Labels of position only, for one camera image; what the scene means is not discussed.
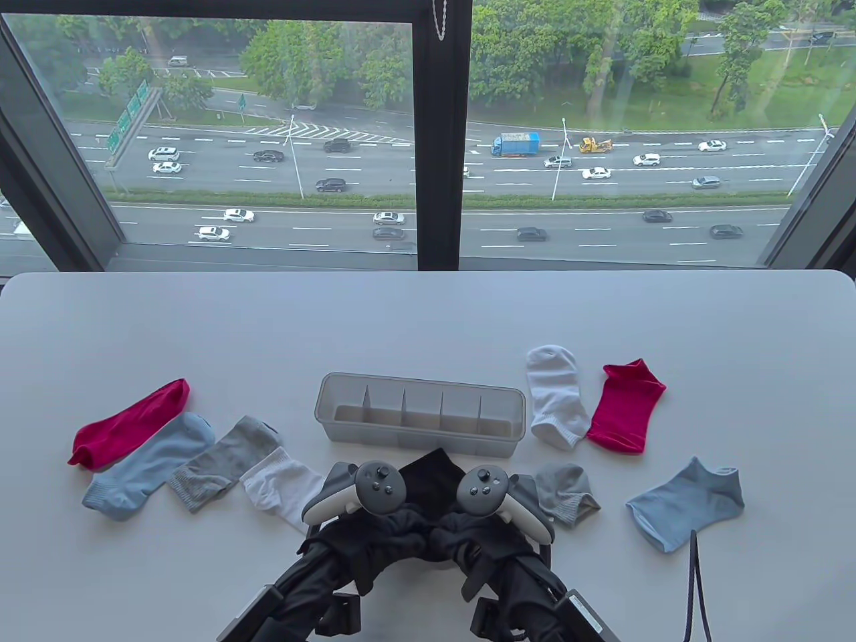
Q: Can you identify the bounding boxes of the red sock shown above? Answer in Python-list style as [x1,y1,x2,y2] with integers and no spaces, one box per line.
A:
[586,358,667,455]
[68,379,191,467]

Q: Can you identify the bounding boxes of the grey hand controller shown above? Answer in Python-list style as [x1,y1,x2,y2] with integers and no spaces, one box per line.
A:
[457,465,556,546]
[302,460,407,526]

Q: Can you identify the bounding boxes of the white street lamp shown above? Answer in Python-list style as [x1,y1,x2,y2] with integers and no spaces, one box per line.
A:
[551,118,573,201]
[787,114,837,198]
[282,115,306,200]

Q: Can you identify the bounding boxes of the white sock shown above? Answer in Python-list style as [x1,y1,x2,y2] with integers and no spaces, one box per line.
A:
[239,447,325,534]
[526,344,592,449]

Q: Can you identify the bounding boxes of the green road sign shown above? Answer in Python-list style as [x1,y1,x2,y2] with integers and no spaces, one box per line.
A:
[106,79,165,168]

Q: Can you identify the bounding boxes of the dark braided cable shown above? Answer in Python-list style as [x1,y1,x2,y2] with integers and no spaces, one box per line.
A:
[683,530,711,642]

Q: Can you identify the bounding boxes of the black labelled wrist box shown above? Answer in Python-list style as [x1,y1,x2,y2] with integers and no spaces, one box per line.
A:
[558,588,619,642]
[215,585,285,642]

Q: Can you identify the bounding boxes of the black sock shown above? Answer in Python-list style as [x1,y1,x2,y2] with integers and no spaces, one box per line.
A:
[399,448,465,510]

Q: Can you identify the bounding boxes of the grey divided storage box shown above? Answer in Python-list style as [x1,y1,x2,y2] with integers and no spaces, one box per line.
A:
[314,372,527,459]

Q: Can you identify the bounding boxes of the grey sock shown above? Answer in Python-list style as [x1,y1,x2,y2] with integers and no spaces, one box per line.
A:
[168,415,283,514]
[533,463,601,529]

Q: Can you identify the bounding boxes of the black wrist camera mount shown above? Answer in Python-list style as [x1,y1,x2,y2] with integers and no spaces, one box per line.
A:
[314,592,362,636]
[468,599,509,639]

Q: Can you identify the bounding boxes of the light blue sock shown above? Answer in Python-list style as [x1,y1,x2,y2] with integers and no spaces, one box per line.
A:
[82,412,216,522]
[626,457,745,554]

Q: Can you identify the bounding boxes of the person's right hand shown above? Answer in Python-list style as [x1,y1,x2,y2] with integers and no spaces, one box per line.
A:
[433,514,544,597]

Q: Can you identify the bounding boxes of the person's left hand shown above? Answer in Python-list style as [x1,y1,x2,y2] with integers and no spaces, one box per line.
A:
[313,510,437,597]

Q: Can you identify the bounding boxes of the black window frame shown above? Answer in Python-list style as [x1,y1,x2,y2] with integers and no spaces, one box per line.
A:
[0,0,856,272]

